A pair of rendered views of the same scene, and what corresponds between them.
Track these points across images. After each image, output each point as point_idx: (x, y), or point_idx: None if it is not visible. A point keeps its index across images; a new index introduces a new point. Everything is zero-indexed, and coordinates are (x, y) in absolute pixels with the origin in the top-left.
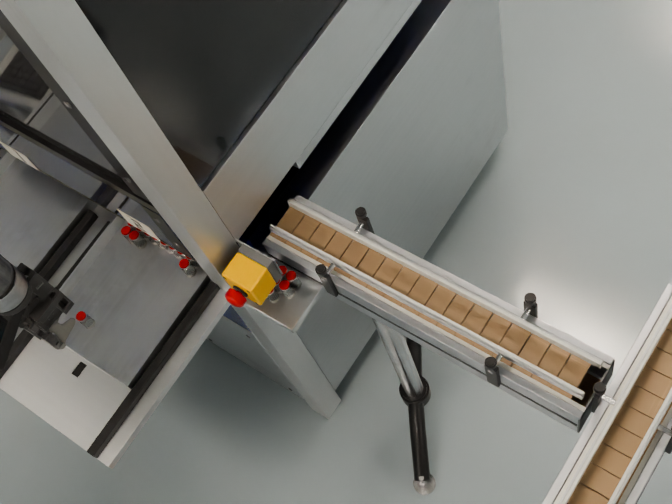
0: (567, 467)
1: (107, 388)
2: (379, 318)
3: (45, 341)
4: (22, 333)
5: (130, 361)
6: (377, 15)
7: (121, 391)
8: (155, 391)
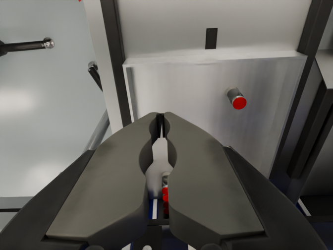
0: None
1: (159, 41)
2: (23, 204)
3: (167, 138)
4: (319, 33)
5: (157, 84)
6: None
7: (140, 48)
8: (106, 73)
